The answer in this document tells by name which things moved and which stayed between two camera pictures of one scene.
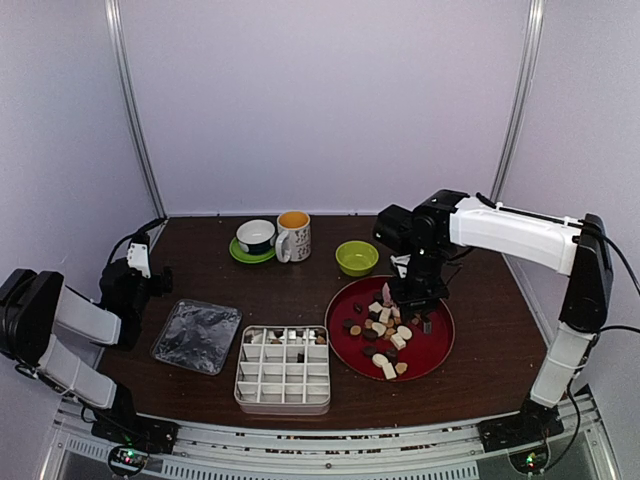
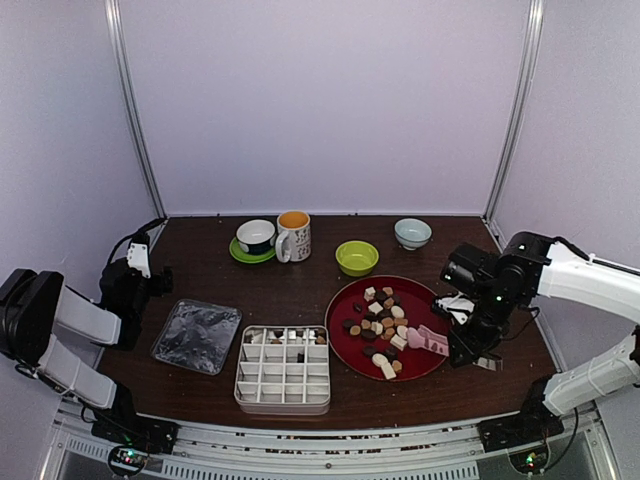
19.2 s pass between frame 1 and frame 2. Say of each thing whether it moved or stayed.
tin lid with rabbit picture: stayed
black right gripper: moved
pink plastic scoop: moved
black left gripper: stayed
